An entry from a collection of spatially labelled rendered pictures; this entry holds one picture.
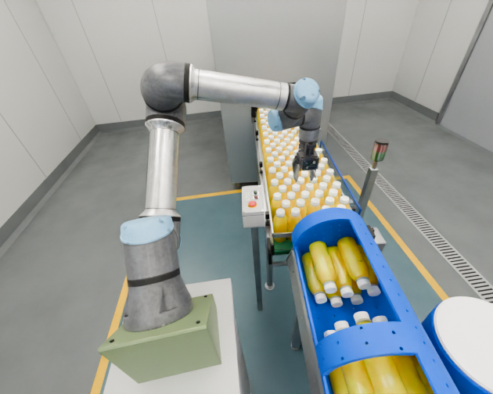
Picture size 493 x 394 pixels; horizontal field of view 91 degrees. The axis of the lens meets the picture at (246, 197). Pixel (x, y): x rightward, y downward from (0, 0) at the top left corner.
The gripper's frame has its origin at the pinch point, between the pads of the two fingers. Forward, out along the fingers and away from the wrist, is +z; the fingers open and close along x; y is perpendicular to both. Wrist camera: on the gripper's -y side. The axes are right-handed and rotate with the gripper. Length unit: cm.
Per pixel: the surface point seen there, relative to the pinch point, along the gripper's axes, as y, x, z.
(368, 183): -18.5, 40.6, 20.2
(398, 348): 67, 6, -2
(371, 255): 42.6, 11.3, -0.7
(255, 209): 5.8, -22.0, 11.5
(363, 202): -18, 41, 34
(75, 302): -16, -176, 120
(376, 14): -428, 211, -25
